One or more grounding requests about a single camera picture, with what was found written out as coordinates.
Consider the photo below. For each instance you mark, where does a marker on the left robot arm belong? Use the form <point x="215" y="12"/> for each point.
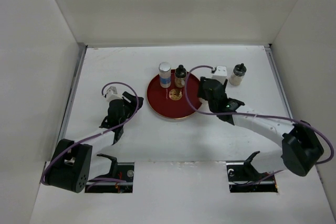
<point x="74" y="163"/>

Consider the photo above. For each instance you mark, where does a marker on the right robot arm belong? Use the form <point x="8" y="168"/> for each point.
<point x="299" y="150"/>

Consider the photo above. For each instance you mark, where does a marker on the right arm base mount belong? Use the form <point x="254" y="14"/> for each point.
<point x="244" y="178"/>

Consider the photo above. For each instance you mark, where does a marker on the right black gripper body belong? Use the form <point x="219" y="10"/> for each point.
<point x="200" y="92"/>

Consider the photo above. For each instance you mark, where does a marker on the clear bottle black stopper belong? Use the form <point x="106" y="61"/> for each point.
<point x="238" y="74"/>

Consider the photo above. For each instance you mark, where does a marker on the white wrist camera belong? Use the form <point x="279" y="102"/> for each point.
<point x="111" y="94"/>
<point x="219" y="73"/>

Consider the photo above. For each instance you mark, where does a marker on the brown condiment bottle black cap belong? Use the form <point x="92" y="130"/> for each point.
<point x="180" y="76"/>

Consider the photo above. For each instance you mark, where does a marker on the blue label spice jar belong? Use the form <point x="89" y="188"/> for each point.
<point x="165" y="74"/>

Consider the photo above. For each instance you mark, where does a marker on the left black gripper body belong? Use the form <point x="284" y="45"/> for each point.
<point x="128" y="108"/>

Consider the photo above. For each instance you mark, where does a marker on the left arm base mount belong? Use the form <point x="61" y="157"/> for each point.
<point x="107" y="175"/>

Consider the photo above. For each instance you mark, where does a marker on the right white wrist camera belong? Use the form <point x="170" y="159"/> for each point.
<point x="219" y="73"/>

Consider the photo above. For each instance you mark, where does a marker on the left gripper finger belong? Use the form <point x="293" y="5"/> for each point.
<point x="130" y="98"/>
<point x="138" y="103"/>

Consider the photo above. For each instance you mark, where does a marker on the red round tray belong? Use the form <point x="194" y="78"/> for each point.
<point x="173" y="102"/>

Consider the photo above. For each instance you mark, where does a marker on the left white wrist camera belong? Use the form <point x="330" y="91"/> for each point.
<point x="111" y="94"/>

